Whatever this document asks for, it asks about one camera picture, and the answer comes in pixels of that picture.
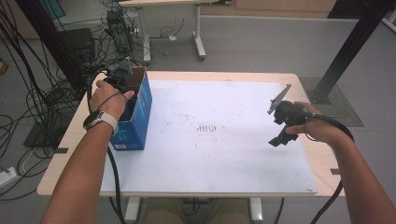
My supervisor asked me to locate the person's right hand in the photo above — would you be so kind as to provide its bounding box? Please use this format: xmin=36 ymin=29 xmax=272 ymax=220
xmin=284 ymin=102 xmax=349 ymax=149

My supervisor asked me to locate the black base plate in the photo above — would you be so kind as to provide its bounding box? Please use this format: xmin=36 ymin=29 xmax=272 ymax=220
xmin=22 ymin=120 xmax=64 ymax=148

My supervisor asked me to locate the person's left leg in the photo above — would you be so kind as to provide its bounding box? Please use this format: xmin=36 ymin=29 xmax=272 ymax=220
xmin=143 ymin=198 xmax=186 ymax=224

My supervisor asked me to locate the tangle of black floor cables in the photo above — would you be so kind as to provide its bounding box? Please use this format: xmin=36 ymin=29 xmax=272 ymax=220
xmin=0 ymin=0 xmax=150 ymax=202

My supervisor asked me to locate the wristwatch with white band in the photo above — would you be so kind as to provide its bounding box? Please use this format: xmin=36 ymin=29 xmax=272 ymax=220
xmin=82 ymin=110 xmax=120 ymax=135

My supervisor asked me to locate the brown cardboard box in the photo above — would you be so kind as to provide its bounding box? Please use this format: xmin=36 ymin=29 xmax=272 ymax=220
xmin=0 ymin=56 xmax=9 ymax=76

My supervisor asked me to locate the thin grey wrist cord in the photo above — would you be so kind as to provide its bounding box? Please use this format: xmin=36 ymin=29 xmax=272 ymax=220
xmin=102 ymin=90 xmax=129 ymax=112
xmin=304 ymin=123 xmax=316 ymax=142

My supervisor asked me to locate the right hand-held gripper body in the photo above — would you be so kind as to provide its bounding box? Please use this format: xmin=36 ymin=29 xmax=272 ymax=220
xmin=266 ymin=83 xmax=312 ymax=126

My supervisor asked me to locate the black equipment case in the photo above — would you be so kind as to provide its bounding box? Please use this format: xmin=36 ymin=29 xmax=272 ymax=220
xmin=59 ymin=27 xmax=96 ymax=63

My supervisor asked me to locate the white table leg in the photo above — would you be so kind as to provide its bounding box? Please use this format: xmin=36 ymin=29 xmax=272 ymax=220
xmin=124 ymin=197 xmax=143 ymax=224
xmin=249 ymin=197 xmax=264 ymax=224

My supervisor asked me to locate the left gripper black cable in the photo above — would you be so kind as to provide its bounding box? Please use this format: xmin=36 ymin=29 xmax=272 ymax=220
xmin=88 ymin=70 xmax=126 ymax=224

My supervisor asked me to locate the white power strip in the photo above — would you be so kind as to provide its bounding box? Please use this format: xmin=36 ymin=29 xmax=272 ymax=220
xmin=0 ymin=166 xmax=17 ymax=187

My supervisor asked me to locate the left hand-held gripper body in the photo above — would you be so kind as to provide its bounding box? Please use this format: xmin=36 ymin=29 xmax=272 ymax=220
xmin=104 ymin=56 xmax=138 ymax=94

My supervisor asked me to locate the person's left hand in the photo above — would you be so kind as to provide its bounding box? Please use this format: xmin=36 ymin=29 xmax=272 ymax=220
xmin=88 ymin=78 xmax=135 ymax=121

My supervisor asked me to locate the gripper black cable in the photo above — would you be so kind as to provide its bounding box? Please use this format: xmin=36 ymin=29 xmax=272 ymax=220
xmin=88 ymin=70 xmax=126 ymax=224
xmin=303 ymin=111 xmax=355 ymax=224

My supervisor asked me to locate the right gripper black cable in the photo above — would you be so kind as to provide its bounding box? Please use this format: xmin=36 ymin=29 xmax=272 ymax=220
xmin=303 ymin=111 xmax=355 ymax=224

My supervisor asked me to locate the black computer tower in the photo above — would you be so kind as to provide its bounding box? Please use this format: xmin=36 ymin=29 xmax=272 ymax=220
xmin=106 ymin=8 xmax=134 ymax=54

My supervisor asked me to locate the black frame post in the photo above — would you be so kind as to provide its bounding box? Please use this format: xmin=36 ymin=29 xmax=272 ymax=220
xmin=13 ymin=0 xmax=88 ymax=92
xmin=306 ymin=0 xmax=396 ymax=105

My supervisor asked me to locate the white desk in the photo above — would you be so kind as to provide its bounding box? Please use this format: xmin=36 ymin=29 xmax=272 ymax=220
xmin=118 ymin=0 xmax=233 ymax=63

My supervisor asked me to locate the white table mat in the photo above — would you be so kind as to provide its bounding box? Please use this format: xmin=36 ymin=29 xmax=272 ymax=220
xmin=100 ymin=79 xmax=318 ymax=195

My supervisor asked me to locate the teal board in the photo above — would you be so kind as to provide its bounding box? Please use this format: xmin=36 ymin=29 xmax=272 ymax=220
xmin=38 ymin=0 xmax=67 ymax=21

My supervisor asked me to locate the blue cardboard box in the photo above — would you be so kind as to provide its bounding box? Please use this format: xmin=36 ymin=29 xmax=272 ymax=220
xmin=108 ymin=66 xmax=153 ymax=151

